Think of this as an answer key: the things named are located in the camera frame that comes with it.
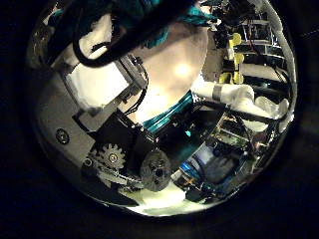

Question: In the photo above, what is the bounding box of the teal plaid cloth garment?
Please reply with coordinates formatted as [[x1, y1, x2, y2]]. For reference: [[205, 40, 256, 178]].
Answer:
[[72, 0, 197, 70]]

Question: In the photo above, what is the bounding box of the black control box green light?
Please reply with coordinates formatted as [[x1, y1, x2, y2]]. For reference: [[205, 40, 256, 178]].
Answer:
[[159, 109, 221, 157]]

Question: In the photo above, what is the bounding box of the yellow chair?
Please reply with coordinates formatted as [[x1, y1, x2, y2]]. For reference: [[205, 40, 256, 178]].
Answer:
[[233, 53, 245, 68], [218, 72, 232, 85], [228, 33, 243, 48], [232, 71, 244, 85]]

